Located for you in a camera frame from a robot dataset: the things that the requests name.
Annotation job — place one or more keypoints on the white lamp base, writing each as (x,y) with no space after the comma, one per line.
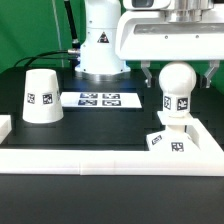
(173,138)

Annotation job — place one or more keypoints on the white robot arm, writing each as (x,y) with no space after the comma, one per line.
(98,58)

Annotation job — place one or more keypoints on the white U-shaped fence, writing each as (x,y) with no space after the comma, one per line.
(208,161)

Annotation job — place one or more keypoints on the white lamp bulb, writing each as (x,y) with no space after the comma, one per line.
(177,80)

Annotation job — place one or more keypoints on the white marker plate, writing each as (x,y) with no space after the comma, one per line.
(100,100)

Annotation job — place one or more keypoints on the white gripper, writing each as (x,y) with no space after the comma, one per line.
(167,30)

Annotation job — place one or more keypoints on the white lamp shade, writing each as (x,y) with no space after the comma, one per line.
(42,102)

